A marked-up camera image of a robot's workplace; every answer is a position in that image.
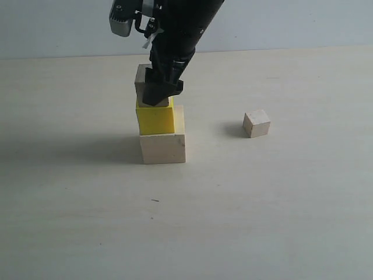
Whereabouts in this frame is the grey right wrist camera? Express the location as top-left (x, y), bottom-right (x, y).
top-left (109, 0), bottom-right (160, 38)

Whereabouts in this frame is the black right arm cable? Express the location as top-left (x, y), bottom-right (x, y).
top-left (133, 10), bottom-right (149, 33)

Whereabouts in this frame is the small wooden cube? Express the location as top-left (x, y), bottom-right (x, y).
top-left (242, 110), bottom-right (270, 138)

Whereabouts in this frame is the large wooden cube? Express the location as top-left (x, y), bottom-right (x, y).
top-left (139, 105), bottom-right (187, 165)

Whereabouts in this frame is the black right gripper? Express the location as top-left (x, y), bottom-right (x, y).
top-left (143, 27), bottom-right (201, 106)

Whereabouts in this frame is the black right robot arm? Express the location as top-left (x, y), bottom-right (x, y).
top-left (142, 1), bottom-right (224, 106)

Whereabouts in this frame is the yellow cube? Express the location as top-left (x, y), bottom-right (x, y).
top-left (136, 97), bottom-right (175, 135)

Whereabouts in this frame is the medium wooden cube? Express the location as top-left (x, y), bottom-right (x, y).
top-left (134, 64), bottom-right (152, 107)

